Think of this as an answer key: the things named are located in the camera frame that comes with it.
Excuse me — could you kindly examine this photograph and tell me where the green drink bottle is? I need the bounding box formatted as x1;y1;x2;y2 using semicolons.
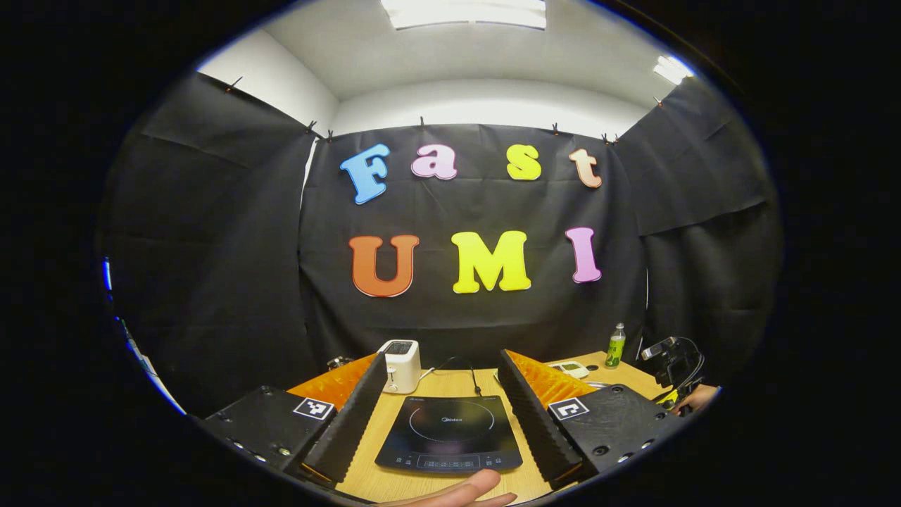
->
605;323;626;369

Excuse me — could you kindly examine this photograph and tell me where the black power cable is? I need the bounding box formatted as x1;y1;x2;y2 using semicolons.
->
431;357;484;397

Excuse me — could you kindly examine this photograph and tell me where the black backdrop cloth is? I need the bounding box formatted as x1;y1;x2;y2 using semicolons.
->
99;70;783;416

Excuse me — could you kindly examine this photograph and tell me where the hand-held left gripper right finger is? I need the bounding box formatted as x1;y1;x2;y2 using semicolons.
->
498;349;688;492

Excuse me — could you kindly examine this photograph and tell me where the black induction cooktop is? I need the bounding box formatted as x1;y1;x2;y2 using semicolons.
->
374;395;524;474

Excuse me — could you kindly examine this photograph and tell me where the small ceiling light panel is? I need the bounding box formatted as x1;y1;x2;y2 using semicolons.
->
653;55;694;85

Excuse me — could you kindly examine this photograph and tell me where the white toaster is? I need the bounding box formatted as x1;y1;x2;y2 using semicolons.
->
378;339;422;394

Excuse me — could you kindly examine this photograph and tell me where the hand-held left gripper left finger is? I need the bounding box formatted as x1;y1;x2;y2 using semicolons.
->
201;351;389;488

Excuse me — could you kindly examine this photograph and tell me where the large ceiling light panel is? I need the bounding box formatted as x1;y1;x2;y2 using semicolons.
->
380;0;548;30

